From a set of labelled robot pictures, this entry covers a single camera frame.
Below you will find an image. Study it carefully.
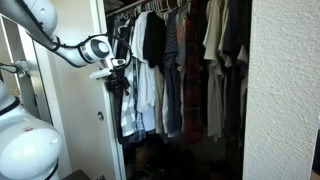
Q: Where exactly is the navy floral shirt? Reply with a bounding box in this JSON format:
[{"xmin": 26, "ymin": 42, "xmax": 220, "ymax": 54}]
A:
[{"xmin": 162, "ymin": 12, "xmax": 183, "ymax": 135}]

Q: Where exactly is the dark hanging shirt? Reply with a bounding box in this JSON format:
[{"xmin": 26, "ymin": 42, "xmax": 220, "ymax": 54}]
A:
[{"xmin": 221, "ymin": 0, "xmax": 252, "ymax": 143}]

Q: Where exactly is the metal closet rod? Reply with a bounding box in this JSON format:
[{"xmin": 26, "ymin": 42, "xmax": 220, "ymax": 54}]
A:
[{"xmin": 105, "ymin": 0, "xmax": 149, "ymax": 18}]

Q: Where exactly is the small dark table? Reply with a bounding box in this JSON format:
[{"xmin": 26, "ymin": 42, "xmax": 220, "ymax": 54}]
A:
[{"xmin": 61, "ymin": 169, "xmax": 92, "ymax": 180}]

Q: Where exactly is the grey white plaid shirt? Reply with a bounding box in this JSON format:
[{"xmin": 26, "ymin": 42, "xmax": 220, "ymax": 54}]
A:
[{"xmin": 120, "ymin": 54, "xmax": 140, "ymax": 138}]

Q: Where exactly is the beige polo shirt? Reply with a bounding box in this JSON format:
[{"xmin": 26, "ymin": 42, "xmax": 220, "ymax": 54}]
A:
[{"xmin": 202, "ymin": 0, "xmax": 228, "ymax": 140}]

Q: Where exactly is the brown boot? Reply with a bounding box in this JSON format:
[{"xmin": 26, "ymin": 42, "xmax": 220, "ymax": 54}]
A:
[{"xmin": 134, "ymin": 143, "xmax": 150, "ymax": 172}]

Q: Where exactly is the cream hanging shirt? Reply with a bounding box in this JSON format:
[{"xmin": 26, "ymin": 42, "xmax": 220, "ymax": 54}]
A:
[{"xmin": 152, "ymin": 64, "xmax": 166, "ymax": 135}]

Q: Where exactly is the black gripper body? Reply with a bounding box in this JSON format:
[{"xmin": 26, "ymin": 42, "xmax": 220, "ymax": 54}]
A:
[{"xmin": 105, "ymin": 67, "xmax": 131, "ymax": 89}]

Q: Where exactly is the black shirt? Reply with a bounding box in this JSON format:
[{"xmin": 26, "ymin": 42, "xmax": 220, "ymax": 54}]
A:
[{"xmin": 143, "ymin": 11, "xmax": 168, "ymax": 75}]

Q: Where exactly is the grey shirt with orange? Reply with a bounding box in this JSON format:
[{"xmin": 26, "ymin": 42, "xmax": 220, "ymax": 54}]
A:
[{"xmin": 175, "ymin": 9, "xmax": 188, "ymax": 132}]

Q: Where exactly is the dark long garment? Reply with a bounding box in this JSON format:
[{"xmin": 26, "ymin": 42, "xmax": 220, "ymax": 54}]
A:
[{"xmin": 106, "ymin": 14, "xmax": 134, "ymax": 146}]

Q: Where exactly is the tall framed mirror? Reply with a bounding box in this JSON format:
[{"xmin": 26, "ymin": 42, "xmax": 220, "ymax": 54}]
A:
[{"xmin": 0, "ymin": 14, "xmax": 54, "ymax": 129}]

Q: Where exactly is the white button shirt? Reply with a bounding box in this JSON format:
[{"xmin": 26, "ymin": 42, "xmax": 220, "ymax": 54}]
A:
[{"xmin": 131, "ymin": 12, "xmax": 158, "ymax": 115}]

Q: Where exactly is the red plaid shirt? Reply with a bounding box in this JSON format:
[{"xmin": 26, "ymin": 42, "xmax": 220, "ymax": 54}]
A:
[{"xmin": 182, "ymin": 0, "xmax": 205, "ymax": 145}]

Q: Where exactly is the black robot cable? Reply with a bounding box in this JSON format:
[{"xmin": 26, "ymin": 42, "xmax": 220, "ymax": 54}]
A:
[{"xmin": 23, "ymin": 30, "xmax": 134, "ymax": 73}]

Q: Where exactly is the blue plaid shirt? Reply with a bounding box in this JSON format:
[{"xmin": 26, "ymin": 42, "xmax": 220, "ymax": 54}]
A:
[{"xmin": 132, "ymin": 111, "xmax": 148, "ymax": 144}]

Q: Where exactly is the white sliding closet door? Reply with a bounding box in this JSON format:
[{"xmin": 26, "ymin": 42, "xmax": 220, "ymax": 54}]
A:
[{"xmin": 33, "ymin": 0, "xmax": 127, "ymax": 180}]

